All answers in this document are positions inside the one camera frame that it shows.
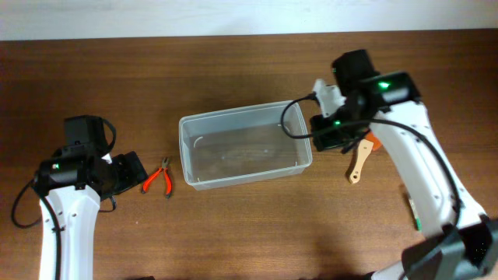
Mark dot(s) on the screwdriver set clear case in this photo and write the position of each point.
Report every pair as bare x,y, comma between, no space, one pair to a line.
414,213

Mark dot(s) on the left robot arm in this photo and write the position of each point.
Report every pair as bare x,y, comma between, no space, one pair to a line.
71,186

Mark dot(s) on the orange scraper wooden handle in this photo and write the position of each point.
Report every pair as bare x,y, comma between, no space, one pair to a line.
365,147

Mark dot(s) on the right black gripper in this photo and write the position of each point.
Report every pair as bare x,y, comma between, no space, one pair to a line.
331,141

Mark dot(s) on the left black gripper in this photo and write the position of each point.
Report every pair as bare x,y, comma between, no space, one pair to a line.
132,170

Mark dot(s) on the clear plastic container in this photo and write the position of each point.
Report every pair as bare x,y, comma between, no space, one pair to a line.
243,145

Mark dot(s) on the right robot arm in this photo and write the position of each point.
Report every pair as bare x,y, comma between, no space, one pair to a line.
460,238

